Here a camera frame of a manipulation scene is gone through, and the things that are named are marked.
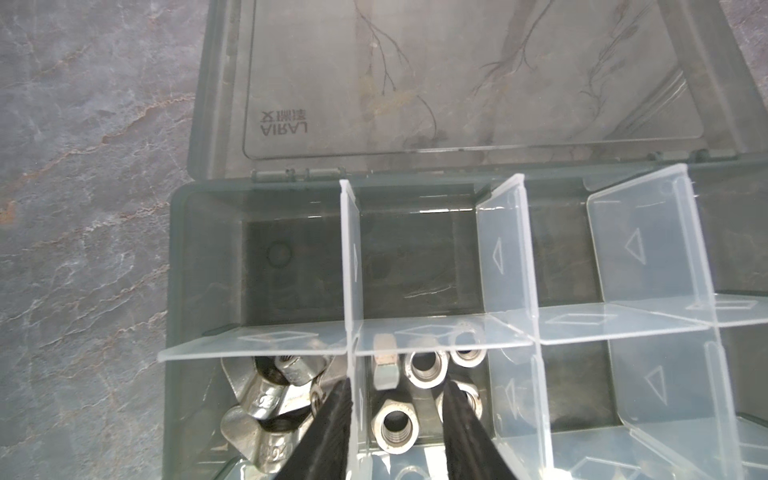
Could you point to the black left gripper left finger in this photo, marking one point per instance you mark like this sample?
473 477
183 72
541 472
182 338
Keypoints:
323 451

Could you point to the grey plastic organizer box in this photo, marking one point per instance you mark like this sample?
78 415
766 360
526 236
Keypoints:
581 183

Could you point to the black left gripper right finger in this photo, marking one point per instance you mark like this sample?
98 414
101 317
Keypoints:
470 453

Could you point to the silver wing nut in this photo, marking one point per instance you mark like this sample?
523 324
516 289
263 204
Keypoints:
260 389
299 370
266 444

